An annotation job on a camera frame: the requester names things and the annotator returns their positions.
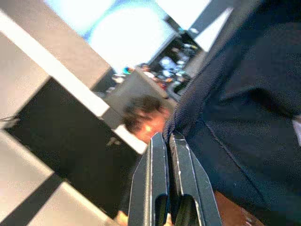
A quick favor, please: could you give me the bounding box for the person in black t-shirt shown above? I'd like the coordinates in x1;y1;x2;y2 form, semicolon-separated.
121;94;171;145

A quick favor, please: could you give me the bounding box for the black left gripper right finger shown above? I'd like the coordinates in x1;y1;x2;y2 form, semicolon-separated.
169;131;222;226

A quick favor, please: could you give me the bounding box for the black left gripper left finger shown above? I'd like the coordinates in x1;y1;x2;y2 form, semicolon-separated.
128;132;170;226

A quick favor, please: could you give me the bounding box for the dark brown wooden table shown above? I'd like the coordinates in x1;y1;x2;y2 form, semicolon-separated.
213;190;261;226

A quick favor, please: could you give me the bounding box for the dark navy sports jersey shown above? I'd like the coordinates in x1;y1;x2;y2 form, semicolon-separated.
164;0;301;226

